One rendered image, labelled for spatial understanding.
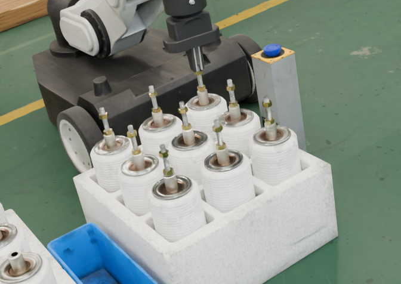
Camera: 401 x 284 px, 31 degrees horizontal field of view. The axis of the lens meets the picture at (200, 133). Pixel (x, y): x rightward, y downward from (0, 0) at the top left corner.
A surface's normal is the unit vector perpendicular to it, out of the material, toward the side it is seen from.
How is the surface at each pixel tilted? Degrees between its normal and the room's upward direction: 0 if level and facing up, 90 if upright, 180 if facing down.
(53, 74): 0
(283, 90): 90
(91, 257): 88
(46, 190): 0
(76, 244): 88
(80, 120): 25
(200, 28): 90
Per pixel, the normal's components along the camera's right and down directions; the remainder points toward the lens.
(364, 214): -0.18, -0.86
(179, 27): 0.39, 0.38
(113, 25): -0.80, 0.41
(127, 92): 0.29, -0.40
